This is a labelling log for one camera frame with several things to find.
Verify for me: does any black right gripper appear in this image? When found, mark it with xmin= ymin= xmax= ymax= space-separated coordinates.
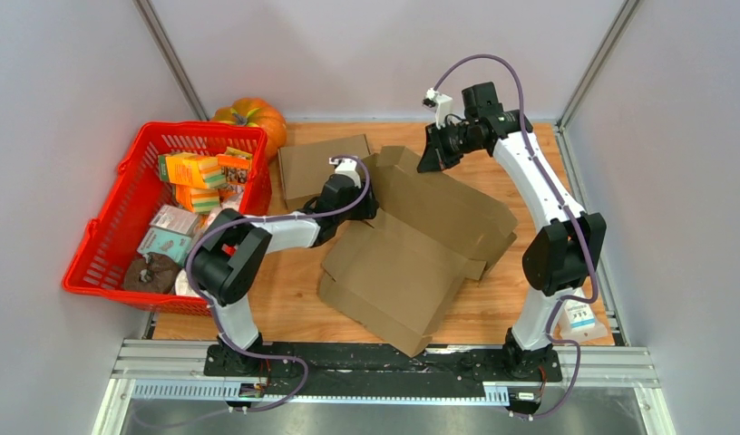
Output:
xmin=418 ymin=119 xmax=483 ymax=173

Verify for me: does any brown cardboard box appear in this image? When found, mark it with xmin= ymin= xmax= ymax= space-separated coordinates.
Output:
xmin=277 ymin=134 xmax=370 ymax=211

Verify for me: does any brown cardboard sheet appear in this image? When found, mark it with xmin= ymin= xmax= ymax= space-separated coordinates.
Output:
xmin=318 ymin=146 xmax=518 ymax=357

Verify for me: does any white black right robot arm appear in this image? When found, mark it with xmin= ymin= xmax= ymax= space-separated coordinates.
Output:
xmin=417 ymin=82 xmax=607 ymax=380

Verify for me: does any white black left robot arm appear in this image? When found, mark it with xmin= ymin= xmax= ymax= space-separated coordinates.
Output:
xmin=184 ymin=174 xmax=378 ymax=376

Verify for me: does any orange snack box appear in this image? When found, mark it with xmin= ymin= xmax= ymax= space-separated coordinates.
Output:
xmin=217 ymin=147 xmax=253 ymax=186

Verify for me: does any teal cookie box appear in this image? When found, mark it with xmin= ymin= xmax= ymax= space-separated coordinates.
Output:
xmin=136 ymin=227 xmax=192 ymax=266

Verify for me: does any grey pink packet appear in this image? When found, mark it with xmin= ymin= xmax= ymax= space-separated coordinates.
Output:
xmin=201 ymin=193 xmax=243 ymax=230

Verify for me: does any orange pumpkin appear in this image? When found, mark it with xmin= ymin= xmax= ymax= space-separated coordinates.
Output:
xmin=210 ymin=97 xmax=287 ymax=161

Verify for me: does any orange sponge pack lower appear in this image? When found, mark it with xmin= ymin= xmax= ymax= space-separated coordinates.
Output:
xmin=173 ymin=185 xmax=220 ymax=214

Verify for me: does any orange sponge pack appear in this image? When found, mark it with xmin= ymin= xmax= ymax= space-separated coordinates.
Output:
xmin=158 ymin=152 xmax=226 ymax=189
xmin=173 ymin=185 xmax=220 ymax=214

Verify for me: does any orange sponge pack upper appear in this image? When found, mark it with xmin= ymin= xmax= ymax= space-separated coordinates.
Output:
xmin=158 ymin=152 xmax=226 ymax=189

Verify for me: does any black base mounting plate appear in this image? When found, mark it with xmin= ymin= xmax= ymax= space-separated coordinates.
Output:
xmin=202 ymin=342 xmax=563 ymax=398

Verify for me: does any beige tape roll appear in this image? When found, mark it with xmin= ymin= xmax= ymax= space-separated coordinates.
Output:
xmin=173 ymin=270 xmax=199 ymax=298

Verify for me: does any brown netted item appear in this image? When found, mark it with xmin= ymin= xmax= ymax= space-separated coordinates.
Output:
xmin=122 ymin=253 xmax=181 ymax=295

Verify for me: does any white blue pouch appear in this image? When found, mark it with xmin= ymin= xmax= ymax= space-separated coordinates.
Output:
xmin=554 ymin=296 xmax=614 ymax=346

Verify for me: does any red plastic shopping basket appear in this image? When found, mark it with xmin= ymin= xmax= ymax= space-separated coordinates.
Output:
xmin=62 ymin=121 xmax=273 ymax=316

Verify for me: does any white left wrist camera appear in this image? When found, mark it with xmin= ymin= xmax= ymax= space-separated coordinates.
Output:
xmin=328 ymin=156 xmax=362 ymax=188

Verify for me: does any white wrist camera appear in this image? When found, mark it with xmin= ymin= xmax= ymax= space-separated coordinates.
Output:
xmin=422 ymin=88 xmax=453 ymax=129
xmin=328 ymin=156 xmax=362 ymax=188

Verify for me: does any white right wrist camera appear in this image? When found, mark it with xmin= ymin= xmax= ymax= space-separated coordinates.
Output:
xmin=422 ymin=88 xmax=453 ymax=129

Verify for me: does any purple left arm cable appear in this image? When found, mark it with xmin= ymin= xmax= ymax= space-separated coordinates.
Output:
xmin=129 ymin=154 xmax=373 ymax=429

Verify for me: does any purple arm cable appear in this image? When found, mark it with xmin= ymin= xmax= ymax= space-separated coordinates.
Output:
xmin=433 ymin=53 xmax=599 ymax=420
xmin=129 ymin=154 xmax=373 ymax=429

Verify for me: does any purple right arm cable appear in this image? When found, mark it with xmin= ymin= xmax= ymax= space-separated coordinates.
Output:
xmin=433 ymin=53 xmax=599 ymax=420

